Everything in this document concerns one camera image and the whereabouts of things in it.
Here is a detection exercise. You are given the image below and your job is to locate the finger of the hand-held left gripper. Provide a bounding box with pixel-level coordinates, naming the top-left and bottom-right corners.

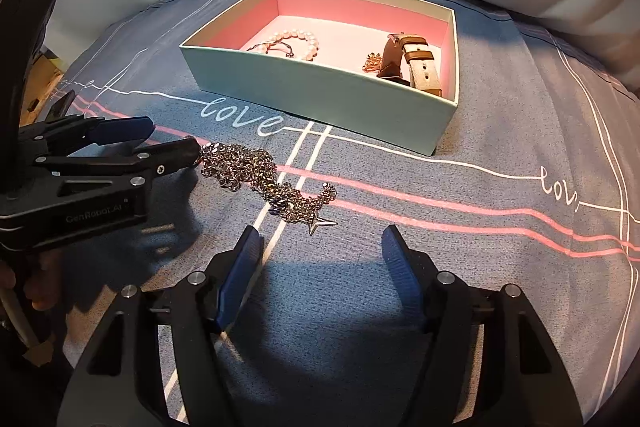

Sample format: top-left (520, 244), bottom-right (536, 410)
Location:
top-left (32, 136), bottom-right (203, 208)
top-left (20, 116), bottom-right (156, 156)

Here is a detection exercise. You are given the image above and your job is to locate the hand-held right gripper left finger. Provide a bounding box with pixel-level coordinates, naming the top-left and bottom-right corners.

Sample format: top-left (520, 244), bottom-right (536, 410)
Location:
top-left (57, 224), bottom-right (266, 427)

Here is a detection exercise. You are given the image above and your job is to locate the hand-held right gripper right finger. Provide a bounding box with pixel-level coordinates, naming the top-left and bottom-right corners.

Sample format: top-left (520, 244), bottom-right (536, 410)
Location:
top-left (381, 224), bottom-right (583, 427)

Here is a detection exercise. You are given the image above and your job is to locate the silver chain necklace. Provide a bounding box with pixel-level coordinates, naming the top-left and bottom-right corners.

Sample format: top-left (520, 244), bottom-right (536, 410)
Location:
top-left (200, 142), bottom-right (340, 237)

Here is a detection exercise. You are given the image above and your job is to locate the thin silver bangle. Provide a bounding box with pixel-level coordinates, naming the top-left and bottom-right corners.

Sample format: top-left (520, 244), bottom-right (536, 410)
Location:
top-left (246, 39), bottom-right (296, 58)

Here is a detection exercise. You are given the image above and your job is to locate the mint box with pink lining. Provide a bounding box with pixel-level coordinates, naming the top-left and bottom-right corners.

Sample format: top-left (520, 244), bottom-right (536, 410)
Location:
top-left (179, 0), bottom-right (460, 156)

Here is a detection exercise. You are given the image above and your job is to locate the white pearl bracelet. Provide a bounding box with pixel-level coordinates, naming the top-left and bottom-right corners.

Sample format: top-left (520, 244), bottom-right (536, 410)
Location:
top-left (265, 31), bottom-right (321, 62)

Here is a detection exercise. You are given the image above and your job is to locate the leather strap wristwatch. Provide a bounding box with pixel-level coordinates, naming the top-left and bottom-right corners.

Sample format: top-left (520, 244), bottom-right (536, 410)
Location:
top-left (377, 32), bottom-right (443, 96)

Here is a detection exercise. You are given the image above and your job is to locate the person's left hand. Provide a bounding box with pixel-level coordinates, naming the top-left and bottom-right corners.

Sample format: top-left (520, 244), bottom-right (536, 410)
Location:
top-left (0, 252), bottom-right (62, 313)

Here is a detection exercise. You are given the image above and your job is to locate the wooden furniture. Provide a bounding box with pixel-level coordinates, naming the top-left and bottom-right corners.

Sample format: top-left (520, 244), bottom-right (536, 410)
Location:
top-left (22, 54), bottom-right (66, 120)

